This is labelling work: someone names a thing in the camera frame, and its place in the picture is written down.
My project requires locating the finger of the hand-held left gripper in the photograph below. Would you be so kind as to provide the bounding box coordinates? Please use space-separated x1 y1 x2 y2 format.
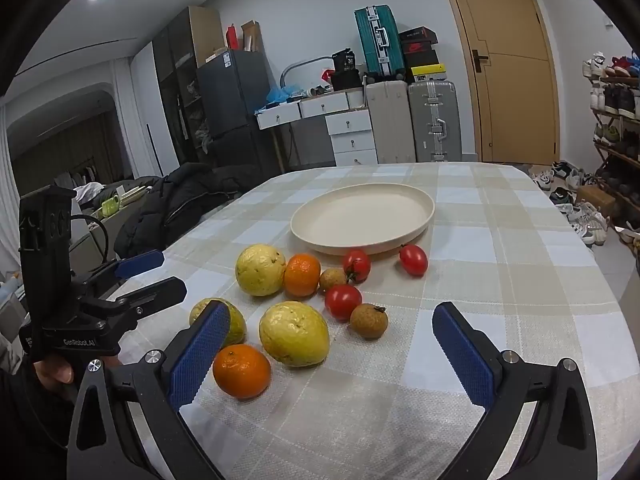
81 276 188 320
80 249 166 294

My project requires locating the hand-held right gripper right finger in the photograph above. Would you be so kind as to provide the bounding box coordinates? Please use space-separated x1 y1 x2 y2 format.
432 301 599 480

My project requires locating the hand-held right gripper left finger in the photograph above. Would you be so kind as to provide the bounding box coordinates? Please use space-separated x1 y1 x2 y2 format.
67 299 232 480

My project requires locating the green-yellow guava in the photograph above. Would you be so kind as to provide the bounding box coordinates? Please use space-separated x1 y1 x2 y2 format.
189 298 247 349

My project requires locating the orange mandarin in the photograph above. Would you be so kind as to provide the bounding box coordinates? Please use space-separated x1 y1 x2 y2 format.
284 253 322 297
213 344 272 400

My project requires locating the large yellow guava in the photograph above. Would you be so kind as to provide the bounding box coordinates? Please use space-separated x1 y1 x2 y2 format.
258 301 330 367

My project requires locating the speckled yellow guava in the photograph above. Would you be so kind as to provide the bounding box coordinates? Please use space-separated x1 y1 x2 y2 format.
235 244 287 297

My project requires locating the brown longan with stem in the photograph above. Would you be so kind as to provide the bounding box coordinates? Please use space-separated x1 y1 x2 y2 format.
349 303 389 340

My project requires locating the round red tomato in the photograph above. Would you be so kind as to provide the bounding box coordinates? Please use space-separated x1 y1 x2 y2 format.
324 284 363 322

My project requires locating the cream round plate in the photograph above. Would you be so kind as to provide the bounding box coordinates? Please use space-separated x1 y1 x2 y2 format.
290 183 435 257

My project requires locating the person's left forearm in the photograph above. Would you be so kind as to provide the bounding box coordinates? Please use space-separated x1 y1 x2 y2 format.
0 365 76 480

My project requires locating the person's left hand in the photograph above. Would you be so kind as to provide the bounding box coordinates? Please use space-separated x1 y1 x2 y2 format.
32 354 77 403

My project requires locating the black jacket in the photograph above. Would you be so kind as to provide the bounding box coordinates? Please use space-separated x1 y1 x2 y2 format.
113 162 262 261

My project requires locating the checkered tablecloth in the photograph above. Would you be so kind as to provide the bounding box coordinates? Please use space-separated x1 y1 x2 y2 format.
114 162 637 480

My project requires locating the oval red tomato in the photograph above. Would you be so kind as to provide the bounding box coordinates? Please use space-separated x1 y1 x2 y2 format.
398 243 429 277

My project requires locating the red tomato with green calyx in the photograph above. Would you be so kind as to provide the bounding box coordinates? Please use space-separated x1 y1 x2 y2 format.
342 249 372 284

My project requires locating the small brown longan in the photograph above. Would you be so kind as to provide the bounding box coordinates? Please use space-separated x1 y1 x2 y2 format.
319 268 349 293

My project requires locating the dark tall cabinet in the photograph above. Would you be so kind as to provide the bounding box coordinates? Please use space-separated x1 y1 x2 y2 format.
151 6 227 173

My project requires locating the dark grey refrigerator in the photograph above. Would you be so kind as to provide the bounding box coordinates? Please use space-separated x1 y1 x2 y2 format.
195 49 282 172

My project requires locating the group of shoes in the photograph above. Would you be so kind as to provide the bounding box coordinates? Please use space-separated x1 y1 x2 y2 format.
529 160 640 257

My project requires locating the brown cardboard box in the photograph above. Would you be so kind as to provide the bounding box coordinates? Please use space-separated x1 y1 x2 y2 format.
574 184 617 217

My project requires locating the blue plastic bag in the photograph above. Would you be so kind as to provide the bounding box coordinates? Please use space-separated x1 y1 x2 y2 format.
264 84 294 107

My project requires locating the silver suitcase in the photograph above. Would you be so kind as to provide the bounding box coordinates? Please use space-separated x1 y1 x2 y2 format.
407 80 464 164

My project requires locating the beige suitcase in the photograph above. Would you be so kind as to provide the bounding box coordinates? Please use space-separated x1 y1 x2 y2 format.
364 80 417 165

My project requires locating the white desk with drawers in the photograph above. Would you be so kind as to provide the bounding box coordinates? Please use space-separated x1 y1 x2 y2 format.
255 88 379 168

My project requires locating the open cardboard box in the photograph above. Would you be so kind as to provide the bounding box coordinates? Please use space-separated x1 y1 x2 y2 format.
240 19 264 54

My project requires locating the grey curved tube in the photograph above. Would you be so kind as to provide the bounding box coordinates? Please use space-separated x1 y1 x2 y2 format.
279 56 334 89

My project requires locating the black bag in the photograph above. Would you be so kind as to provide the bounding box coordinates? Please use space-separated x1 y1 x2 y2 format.
331 48 362 92

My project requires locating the wooden door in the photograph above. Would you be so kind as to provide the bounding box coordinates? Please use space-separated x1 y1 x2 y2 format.
434 0 561 166

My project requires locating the yellow and black shoe box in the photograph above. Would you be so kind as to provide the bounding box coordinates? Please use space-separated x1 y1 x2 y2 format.
409 63 448 85

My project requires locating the wooden shoe rack with shoes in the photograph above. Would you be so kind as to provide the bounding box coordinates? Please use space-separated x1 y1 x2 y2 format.
581 49 640 223

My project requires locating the plain black shoe box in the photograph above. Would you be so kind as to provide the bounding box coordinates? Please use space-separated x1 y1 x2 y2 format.
403 53 442 69

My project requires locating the red and black shoe box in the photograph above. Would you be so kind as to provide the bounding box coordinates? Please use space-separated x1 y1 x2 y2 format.
399 40 439 57

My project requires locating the teal suitcase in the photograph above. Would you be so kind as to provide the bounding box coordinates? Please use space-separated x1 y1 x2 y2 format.
353 4 406 81

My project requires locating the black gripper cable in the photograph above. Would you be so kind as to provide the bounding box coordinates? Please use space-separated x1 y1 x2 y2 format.
70 214 109 267

